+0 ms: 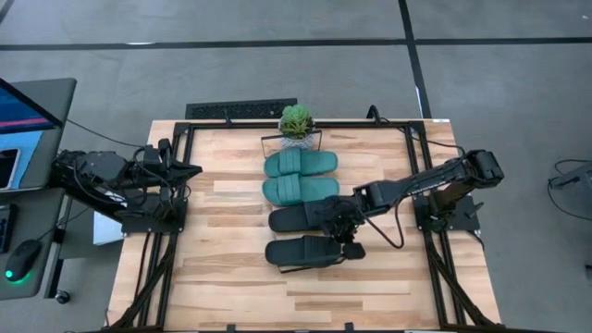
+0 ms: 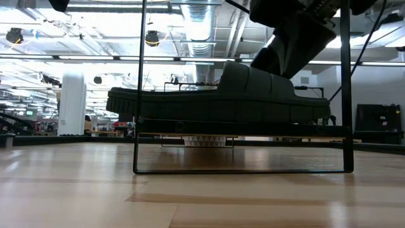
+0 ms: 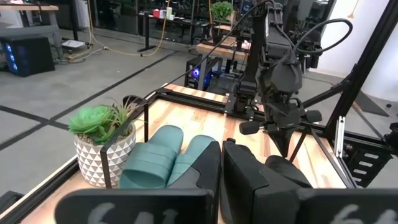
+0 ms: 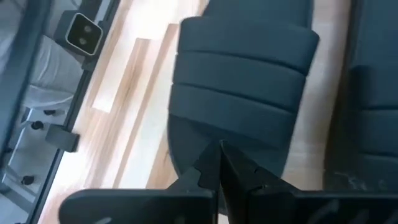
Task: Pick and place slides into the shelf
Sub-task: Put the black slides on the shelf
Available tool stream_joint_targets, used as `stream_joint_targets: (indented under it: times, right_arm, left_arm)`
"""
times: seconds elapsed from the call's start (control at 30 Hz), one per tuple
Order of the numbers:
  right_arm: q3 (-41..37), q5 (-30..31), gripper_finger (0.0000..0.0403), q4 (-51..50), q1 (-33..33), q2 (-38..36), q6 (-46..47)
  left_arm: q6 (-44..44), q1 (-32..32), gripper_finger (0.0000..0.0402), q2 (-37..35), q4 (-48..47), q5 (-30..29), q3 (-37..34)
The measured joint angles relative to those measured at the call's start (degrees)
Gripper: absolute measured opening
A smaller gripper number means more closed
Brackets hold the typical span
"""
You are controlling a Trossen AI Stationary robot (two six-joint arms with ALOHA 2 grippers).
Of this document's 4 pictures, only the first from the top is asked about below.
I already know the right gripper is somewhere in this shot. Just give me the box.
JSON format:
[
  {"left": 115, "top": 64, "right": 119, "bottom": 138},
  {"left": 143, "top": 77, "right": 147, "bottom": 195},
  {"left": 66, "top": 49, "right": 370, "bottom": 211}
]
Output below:
[{"left": 321, "top": 196, "right": 366, "bottom": 260}]

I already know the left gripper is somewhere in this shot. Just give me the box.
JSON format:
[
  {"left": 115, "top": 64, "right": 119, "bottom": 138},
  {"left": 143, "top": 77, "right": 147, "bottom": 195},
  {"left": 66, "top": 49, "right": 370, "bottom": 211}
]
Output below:
[{"left": 156, "top": 137, "right": 204, "bottom": 191}]

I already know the dark slide sandal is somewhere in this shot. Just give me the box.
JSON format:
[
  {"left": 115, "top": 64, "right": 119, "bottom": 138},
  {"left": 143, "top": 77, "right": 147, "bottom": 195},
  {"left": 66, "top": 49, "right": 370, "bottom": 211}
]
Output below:
[
  {"left": 265, "top": 234, "right": 347, "bottom": 270},
  {"left": 267, "top": 202, "right": 334, "bottom": 234}
]

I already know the teal slide sandal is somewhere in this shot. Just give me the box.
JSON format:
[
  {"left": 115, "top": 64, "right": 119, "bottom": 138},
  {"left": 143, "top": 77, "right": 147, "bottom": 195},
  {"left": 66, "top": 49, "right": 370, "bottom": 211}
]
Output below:
[
  {"left": 262, "top": 174, "right": 341, "bottom": 207},
  {"left": 263, "top": 147, "right": 339, "bottom": 179}
]

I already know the black metal shoe shelf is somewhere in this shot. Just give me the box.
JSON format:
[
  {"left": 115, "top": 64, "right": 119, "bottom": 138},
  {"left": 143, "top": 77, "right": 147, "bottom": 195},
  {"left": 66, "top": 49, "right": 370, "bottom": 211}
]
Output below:
[{"left": 260, "top": 130, "right": 348, "bottom": 275}]

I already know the green plant in patterned pot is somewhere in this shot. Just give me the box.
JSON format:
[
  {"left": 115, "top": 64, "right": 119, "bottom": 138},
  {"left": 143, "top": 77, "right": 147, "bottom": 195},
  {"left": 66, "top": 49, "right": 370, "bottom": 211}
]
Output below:
[{"left": 277, "top": 104, "right": 316, "bottom": 152}]

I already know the grey desk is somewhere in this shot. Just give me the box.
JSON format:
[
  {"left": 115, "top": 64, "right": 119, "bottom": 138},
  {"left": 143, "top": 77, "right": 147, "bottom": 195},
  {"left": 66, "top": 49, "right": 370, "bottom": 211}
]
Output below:
[{"left": 0, "top": 187, "right": 70, "bottom": 302}]

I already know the computer monitor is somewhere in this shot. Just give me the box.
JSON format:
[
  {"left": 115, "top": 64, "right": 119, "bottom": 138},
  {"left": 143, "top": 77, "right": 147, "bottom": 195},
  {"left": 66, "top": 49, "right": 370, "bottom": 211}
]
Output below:
[{"left": 0, "top": 77, "right": 78, "bottom": 191}]

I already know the black mouse with green light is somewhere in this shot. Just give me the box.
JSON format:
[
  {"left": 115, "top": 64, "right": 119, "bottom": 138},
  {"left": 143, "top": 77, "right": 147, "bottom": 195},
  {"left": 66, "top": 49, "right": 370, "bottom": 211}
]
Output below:
[{"left": 4, "top": 239, "right": 43, "bottom": 283}]

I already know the black keyboard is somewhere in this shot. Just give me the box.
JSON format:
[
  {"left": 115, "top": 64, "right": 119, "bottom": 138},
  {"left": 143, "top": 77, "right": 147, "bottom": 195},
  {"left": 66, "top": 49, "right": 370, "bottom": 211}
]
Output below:
[{"left": 0, "top": 203, "right": 19, "bottom": 254}]

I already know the grey stand leg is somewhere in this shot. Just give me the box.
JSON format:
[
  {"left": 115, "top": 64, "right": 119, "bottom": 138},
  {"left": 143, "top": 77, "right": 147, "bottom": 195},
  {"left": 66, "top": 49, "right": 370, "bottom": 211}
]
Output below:
[{"left": 549, "top": 161, "right": 592, "bottom": 191}]

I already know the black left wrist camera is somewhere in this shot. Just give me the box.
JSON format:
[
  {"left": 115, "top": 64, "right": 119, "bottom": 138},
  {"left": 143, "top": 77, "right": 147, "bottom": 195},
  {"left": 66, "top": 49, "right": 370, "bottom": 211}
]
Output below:
[{"left": 142, "top": 144, "right": 161, "bottom": 168}]

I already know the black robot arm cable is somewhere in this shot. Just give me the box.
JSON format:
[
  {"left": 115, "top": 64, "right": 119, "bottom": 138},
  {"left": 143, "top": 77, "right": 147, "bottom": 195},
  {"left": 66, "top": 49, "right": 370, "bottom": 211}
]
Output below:
[{"left": 364, "top": 198, "right": 406, "bottom": 250}]

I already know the black aluminium table frame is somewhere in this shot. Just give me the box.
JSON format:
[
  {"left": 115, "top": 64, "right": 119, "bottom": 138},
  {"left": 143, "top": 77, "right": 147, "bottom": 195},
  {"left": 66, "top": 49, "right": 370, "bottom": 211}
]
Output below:
[{"left": 106, "top": 118, "right": 505, "bottom": 333}]

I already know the thin black laptop cable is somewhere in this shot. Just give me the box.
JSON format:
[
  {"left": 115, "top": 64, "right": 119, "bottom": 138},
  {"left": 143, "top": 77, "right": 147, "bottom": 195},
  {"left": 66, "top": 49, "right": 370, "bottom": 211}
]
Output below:
[{"left": 64, "top": 117, "right": 147, "bottom": 150}]

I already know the black power cable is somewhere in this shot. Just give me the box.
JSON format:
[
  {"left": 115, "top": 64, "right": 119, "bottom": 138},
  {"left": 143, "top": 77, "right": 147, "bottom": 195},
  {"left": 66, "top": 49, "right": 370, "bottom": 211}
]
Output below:
[{"left": 366, "top": 105, "right": 468, "bottom": 161}]

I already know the black floor cable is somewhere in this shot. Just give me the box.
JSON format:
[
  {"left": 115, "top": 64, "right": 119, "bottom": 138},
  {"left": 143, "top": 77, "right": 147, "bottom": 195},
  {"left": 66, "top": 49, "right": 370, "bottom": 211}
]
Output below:
[{"left": 547, "top": 159, "right": 592, "bottom": 222}]

